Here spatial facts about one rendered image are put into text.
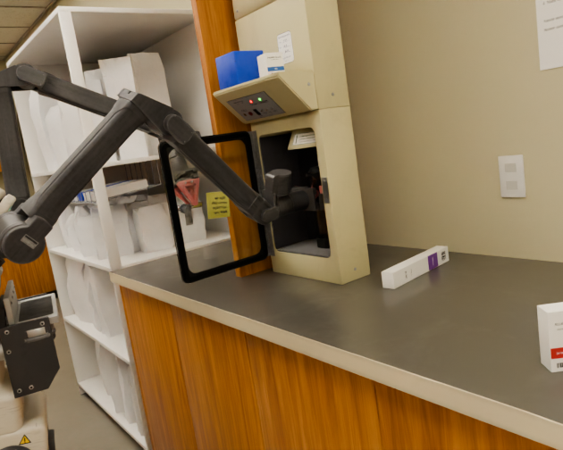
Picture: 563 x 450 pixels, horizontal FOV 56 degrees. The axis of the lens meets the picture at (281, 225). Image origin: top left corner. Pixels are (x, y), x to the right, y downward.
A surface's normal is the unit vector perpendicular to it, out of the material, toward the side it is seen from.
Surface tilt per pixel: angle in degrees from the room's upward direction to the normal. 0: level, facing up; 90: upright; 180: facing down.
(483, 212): 90
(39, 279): 90
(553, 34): 90
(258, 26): 90
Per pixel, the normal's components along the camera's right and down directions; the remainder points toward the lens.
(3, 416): 0.42, 0.08
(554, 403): -0.14, -0.98
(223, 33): 0.60, 0.04
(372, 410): -0.79, 0.21
